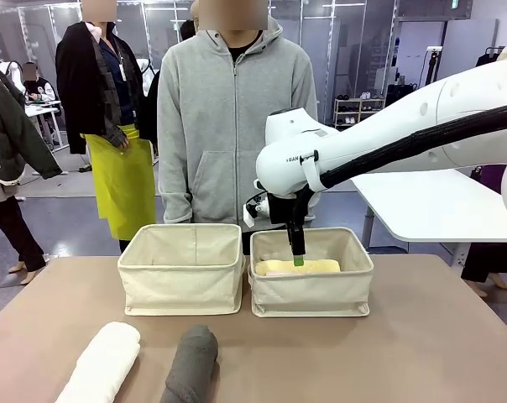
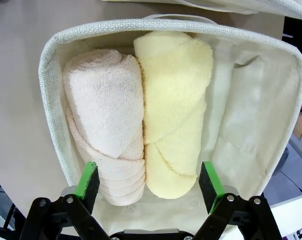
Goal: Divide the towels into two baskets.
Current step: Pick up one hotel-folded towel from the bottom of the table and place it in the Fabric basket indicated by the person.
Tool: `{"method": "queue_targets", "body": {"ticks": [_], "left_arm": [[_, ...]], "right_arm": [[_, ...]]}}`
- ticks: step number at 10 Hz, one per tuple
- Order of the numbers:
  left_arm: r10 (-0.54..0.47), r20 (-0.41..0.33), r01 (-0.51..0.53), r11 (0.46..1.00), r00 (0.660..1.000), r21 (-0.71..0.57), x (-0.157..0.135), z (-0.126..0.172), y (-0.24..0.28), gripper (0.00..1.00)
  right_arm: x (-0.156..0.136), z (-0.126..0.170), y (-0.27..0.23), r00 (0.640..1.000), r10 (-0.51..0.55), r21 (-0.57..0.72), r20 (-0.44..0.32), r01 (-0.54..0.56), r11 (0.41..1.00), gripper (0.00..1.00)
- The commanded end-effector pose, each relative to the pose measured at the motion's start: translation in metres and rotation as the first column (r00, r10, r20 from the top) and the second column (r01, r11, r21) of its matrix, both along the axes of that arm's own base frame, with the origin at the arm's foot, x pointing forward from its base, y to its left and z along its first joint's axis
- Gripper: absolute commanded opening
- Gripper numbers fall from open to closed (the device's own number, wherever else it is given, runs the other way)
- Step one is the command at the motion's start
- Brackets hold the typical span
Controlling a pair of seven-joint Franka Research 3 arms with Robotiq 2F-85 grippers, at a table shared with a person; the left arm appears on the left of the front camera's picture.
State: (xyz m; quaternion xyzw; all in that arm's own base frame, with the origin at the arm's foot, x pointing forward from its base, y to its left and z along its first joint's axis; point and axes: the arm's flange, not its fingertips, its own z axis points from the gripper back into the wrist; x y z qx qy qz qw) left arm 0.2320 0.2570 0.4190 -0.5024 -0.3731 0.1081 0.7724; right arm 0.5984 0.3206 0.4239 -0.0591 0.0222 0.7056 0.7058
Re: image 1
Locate white background desk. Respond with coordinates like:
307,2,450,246
24,99,64,146

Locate seated person in varsity jacket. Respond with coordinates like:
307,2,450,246
21,61,57,127

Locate person in grey hoodie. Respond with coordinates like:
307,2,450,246
156,0,321,256

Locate grey towel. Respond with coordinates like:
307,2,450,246
159,322,219,403

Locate white shoe rack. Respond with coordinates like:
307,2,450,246
333,97,384,128

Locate black hanging garment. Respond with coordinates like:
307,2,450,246
474,52,504,68

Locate black sleeved right arm cable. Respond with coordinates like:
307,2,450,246
293,100,507,223

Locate hand of black-coat person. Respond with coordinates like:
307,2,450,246
110,129,131,150

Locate grey-sleeved right forearm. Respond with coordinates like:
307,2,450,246
157,146,196,224

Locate person in dark green jacket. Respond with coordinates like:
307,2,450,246
0,60,64,286

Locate person in black coat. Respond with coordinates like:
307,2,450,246
55,0,158,253

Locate black tripod stand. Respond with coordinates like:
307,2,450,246
423,45,444,85

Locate yellow towel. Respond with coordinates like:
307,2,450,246
254,258,342,277

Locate black case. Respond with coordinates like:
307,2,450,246
385,82,418,106

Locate white table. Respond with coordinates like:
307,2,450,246
348,167,507,268

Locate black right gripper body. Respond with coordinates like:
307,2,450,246
266,191,301,225

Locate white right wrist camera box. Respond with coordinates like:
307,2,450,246
243,196,272,230

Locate white towel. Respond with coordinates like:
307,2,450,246
54,321,142,403

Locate beige canvas basket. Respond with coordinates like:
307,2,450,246
117,222,246,317
248,226,375,319

